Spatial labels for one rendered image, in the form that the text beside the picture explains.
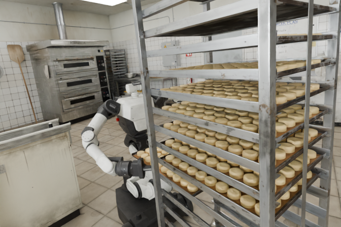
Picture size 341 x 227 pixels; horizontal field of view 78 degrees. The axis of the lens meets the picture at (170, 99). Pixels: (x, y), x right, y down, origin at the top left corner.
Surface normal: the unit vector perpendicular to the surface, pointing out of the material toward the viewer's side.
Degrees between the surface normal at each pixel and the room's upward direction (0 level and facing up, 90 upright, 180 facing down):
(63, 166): 90
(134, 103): 46
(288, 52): 90
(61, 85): 90
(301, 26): 90
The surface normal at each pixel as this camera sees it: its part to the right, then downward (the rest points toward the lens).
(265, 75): -0.80, 0.19
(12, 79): 0.83, 0.04
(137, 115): 0.59, 0.11
